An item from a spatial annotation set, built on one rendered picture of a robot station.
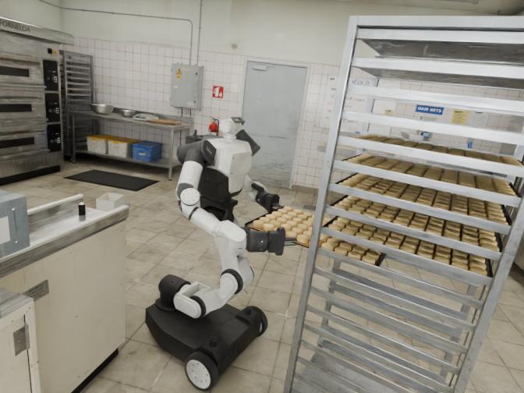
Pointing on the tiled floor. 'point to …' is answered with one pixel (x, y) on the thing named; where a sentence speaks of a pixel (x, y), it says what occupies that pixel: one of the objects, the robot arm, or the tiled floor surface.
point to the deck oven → (30, 100)
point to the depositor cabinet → (18, 345)
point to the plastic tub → (110, 201)
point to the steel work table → (133, 125)
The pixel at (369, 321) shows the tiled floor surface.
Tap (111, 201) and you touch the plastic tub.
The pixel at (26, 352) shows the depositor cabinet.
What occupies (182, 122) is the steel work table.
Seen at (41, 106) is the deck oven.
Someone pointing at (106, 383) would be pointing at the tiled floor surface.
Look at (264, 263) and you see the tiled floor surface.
